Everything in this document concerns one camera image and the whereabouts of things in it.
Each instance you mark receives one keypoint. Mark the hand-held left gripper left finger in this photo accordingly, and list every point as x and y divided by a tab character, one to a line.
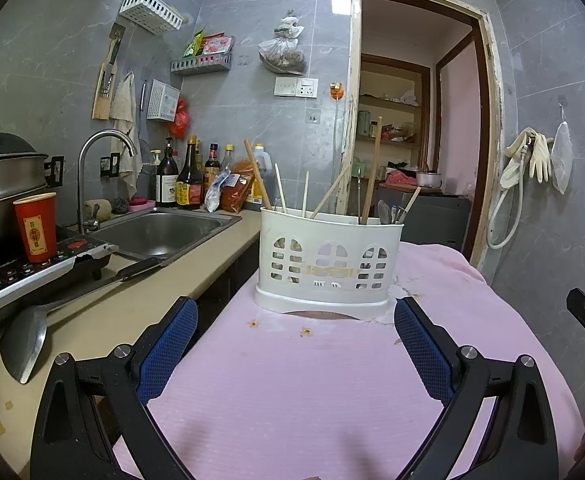
170	345

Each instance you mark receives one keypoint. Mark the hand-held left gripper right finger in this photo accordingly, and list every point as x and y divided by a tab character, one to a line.
422	350

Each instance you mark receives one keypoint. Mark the metal fork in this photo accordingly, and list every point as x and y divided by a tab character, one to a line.
396	214

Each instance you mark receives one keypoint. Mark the metal spoon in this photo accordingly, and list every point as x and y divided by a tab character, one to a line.
383	212

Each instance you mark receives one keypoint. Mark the white plastic utensil holder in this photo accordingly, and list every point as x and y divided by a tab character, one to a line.
332	232

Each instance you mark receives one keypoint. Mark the wooden chopstick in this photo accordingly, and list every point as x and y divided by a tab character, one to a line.
372	170
305	195
257	175
330	192
410	202
280	187

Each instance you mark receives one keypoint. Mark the beige kitchen counter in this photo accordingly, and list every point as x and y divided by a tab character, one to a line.
122	305

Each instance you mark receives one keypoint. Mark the steel sink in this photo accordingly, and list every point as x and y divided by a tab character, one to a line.
172	232

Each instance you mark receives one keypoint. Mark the grey cabinet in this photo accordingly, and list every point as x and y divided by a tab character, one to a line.
437	220

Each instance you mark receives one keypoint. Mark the pink tablecloth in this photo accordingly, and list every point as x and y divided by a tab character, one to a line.
297	400

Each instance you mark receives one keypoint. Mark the black induction cooker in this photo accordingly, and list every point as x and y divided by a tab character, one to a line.
47	272

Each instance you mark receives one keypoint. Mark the pink soap dish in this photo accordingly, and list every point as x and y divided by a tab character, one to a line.
141	203

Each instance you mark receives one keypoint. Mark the black scrubber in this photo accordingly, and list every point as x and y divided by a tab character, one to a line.
119	206

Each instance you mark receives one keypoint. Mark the beige sponge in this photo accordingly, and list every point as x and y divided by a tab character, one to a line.
98	210

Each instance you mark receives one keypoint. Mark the cream rubber glove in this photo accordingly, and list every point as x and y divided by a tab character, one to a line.
541	160
514	147

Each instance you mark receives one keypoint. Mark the white mesh bag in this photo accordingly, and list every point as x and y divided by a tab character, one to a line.
561	155

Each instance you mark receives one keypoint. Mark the blue and white packet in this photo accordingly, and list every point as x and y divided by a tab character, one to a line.
217	187

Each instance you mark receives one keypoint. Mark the dark bottle with white label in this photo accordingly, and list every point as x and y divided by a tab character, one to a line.
166	177

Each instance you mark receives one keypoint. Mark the dark soy sauce bottle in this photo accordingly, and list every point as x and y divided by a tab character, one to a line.
190	177

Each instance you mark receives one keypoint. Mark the white pot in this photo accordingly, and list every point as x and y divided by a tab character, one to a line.
428	180

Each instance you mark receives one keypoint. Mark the red chili packet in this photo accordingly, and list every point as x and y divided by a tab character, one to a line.
237	187

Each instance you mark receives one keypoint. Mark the pink crumpled cloth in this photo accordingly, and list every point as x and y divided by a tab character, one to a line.
400	177

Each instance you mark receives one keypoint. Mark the red paper cup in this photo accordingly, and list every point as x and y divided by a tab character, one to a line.
35	230

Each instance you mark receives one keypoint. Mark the metal faucet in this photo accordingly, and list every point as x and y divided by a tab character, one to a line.
81	180

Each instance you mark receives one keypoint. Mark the green box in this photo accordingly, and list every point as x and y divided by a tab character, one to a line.
356	167

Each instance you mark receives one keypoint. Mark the yellow capped sauce bottle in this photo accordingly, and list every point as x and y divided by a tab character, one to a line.
228	157

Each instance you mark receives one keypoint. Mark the cooking oil bottle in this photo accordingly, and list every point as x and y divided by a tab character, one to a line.
261	157

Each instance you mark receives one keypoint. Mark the wooden shelf unit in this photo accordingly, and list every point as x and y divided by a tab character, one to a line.
387	143

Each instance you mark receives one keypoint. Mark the snack packets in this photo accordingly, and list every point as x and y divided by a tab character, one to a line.
400	132

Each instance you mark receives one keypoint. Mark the red plastic bag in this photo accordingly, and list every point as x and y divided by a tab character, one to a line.
180	120

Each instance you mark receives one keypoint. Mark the small jar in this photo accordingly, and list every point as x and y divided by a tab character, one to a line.
374	127

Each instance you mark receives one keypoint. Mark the green canister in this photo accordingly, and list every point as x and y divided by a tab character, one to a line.
364	122

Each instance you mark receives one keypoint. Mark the metal steamer pot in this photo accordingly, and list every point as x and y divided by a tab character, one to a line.
2	180

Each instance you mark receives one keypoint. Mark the beige hanging towel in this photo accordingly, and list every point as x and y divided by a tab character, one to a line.
124	110

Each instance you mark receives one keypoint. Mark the wooden cutting board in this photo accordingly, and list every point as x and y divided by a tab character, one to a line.
101	107

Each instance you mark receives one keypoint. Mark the hanging metal utensil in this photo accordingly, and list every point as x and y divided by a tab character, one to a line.
143	95

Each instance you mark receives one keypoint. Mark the white crumpled cloth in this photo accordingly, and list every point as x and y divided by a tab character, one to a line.
405	97

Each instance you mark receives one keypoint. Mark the green seasoning packet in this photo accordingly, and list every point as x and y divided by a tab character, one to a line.
194	45

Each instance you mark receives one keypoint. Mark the red seasoning packet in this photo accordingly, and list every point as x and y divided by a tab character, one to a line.
217	44

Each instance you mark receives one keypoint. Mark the clear bag of dried goods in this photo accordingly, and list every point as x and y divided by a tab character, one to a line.
283	55

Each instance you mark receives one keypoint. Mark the black wall outlet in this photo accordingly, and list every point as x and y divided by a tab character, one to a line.
55	167
110	165

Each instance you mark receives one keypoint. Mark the white wall box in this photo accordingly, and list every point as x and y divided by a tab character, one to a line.
161	100

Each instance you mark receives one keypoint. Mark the orange wall hook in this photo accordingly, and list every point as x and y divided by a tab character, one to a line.
336	92

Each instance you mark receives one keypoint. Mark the grey wall shelf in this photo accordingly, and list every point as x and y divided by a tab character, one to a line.
202	64

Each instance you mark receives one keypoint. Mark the beige wall switch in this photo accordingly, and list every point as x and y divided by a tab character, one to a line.
285	86

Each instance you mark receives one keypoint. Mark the white wall outlet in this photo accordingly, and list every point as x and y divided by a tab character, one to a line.
306	87

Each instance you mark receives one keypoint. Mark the cream door frame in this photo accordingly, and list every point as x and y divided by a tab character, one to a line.
355	60

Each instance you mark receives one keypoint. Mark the white wall basket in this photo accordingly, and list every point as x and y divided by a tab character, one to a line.
147	10

